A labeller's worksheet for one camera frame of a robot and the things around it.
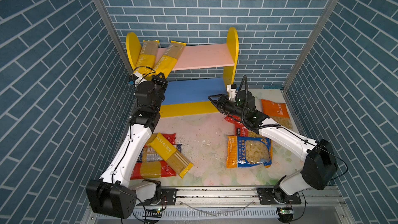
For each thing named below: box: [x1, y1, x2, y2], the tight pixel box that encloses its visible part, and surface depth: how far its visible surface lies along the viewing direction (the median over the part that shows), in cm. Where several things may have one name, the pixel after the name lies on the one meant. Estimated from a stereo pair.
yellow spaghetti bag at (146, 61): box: [133, 39, 160, 81], surface depth 80 cm
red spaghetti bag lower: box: [130, 160, 177, 180], surface depth 82 cm
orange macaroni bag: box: [261, 99, 294, 130], surface depth 104 cm
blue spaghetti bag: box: [138, 144, 182, 162], surface depth 86 cm
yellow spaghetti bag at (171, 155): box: [148, 132, 194, 179], surface depth 85 cm
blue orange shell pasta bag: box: [225, 135, 273, 169], surface depth 85 cm
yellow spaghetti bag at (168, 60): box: [152, 40, 188, 79], surface depth 77 cm
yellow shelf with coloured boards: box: [125, 26, 239, 118], surface depth 79 cm
